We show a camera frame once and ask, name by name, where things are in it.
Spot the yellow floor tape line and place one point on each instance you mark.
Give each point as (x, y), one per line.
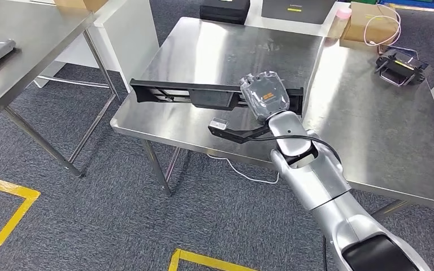
(426, 9)

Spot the large cardboard box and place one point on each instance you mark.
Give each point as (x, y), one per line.
(363, 28)

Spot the black carrying case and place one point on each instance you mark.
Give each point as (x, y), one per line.
(224, 11)

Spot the yellow floor tape square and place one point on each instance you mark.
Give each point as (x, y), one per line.
(209, 260)

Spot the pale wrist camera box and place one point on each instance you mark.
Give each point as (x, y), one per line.
(218, 123)

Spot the black camera bracket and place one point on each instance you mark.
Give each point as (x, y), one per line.
(239, 135)

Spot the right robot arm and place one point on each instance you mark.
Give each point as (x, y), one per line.
(314, 179)

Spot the small cardboard box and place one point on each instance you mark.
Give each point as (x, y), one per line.
(78, 3)

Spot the bottle with pink lid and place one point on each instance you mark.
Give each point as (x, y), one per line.
(338, 24)

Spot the long black plastic part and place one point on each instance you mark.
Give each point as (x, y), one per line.
(172, 88)

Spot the dark box with yellow label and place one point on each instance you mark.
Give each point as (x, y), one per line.
(295, 11)

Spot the blue floor platform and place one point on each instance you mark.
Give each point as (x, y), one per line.
(419, 2)

